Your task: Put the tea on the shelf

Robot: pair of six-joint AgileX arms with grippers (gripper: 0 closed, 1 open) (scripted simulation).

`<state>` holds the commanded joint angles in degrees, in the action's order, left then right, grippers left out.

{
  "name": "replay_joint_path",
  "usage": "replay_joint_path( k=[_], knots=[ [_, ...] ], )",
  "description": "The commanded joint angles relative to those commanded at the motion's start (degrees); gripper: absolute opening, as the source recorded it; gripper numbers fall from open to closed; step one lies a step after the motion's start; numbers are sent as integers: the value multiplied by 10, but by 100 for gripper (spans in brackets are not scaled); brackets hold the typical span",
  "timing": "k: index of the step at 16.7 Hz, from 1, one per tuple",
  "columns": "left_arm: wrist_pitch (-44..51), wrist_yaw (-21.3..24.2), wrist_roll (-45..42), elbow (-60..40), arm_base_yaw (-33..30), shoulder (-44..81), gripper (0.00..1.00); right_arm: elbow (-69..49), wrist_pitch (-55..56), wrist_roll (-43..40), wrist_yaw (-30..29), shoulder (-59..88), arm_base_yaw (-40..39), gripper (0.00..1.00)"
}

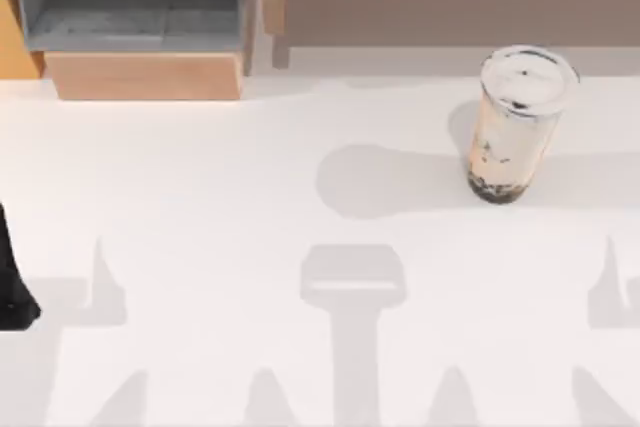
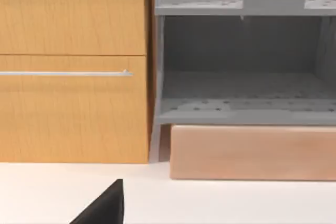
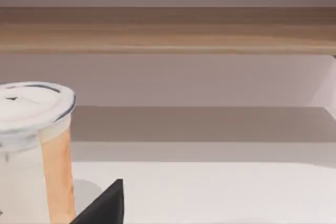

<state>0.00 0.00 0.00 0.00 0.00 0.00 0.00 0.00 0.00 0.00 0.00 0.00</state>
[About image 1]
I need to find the bubble tea cup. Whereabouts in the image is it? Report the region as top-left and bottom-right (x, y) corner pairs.
(466, 45), (580, 205)

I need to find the pale wooden drawer front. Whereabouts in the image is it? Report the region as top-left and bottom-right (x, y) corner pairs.
(44, 51), (245, 101)

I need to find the wooden open shelf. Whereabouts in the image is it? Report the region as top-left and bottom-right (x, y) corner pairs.
(260, 0), (640, 70)

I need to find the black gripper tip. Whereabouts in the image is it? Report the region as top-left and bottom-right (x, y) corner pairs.
(0, 202), (42, 332)

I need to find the orange wooden cupboard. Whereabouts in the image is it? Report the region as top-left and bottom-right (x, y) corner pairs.
(0, 0), (44, 81)

